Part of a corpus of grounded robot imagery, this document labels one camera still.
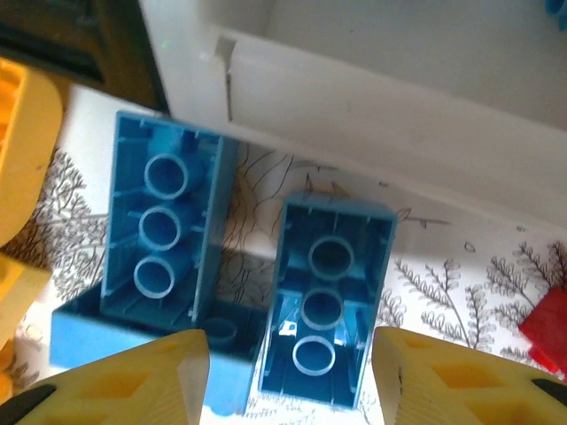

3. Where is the red lego brick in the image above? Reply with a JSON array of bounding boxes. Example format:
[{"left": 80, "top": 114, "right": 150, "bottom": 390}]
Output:
[{"left": 517, "top": 286, "right": 567, "bottom": 383}]

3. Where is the blue lego brick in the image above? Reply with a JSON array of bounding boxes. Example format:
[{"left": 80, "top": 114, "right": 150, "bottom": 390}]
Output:
[
  {"left": 256, "top": 190, "right": 399, "bottom": 411},
  {"left": 49, "top": 282, "right": 269, "bottom": 417},
  {"left": 99, "top": 109, "right": 240, "bottom": 331}
]

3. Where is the yellow lego brick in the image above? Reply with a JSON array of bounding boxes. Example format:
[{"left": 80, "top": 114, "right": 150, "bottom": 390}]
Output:
[
  {"left": 0, "top": 252, "right": 53, "bottom": 355},
  {"left": 0, "top": 57, "right": 64, "bottom": 249}
]

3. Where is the white plastic bin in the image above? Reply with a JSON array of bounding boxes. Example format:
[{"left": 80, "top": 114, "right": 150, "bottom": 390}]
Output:
[{"left": 136, "top": 0, "right": 567, "bottom": 231}]

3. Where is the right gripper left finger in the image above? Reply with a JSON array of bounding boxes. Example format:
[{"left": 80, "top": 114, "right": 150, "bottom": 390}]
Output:
[{"left": 17, "top": 329, "right": 212, "bottom": 425}]

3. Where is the black plastic bin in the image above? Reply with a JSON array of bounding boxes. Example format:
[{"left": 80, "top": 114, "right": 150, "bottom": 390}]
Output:
[{"left": 0, "top": 0, "right": 172, "bottom": 112}]

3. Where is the floral patterned table cover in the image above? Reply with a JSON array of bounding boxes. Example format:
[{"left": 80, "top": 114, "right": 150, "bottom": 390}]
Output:
[{"left": 0, "top": 83, "right": 567, "bottom": 425}]

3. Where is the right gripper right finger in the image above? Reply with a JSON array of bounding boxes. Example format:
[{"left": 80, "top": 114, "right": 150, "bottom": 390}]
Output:
[{"left": 371, "top": 327, "right": 567, "bottom": 425}]

